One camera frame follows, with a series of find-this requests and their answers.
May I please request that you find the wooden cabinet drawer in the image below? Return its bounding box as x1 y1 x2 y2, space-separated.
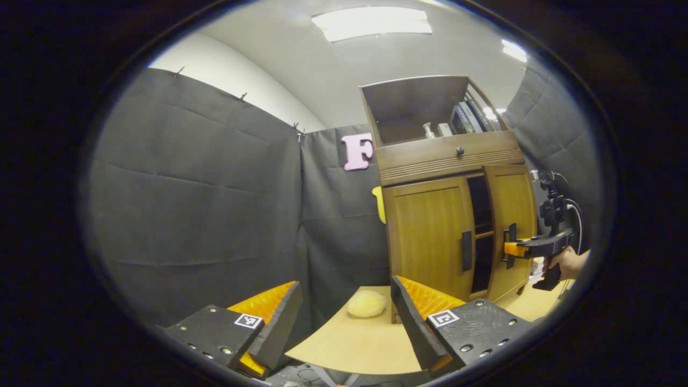
375 131 526 186

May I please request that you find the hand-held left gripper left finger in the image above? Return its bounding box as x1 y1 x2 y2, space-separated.
161 281 303 379

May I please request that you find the dark blue book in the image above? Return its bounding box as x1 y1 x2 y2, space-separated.
450 105 474 135

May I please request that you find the black door handle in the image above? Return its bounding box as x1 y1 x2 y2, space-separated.
503 223 518 269
461 231 474 272

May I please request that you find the right hand-held gripper cable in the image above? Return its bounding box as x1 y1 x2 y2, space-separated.
559 173 584 253

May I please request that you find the wooden shoe cabinet door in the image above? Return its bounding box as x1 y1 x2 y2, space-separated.
384 176 476 302
482 164 538 303

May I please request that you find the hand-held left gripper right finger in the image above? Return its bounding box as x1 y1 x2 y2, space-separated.
391 276 533 377

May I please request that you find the black backdrop cloth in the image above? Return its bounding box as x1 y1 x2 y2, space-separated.
86 67 605 328

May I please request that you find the yellow round sponge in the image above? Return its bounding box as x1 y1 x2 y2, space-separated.
347 290 388 318

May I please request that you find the wooden double-door shoe cabinet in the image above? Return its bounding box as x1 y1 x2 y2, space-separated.
359 75 540 323

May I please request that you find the white table frame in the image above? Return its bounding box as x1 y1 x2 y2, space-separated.
309 364 358 385

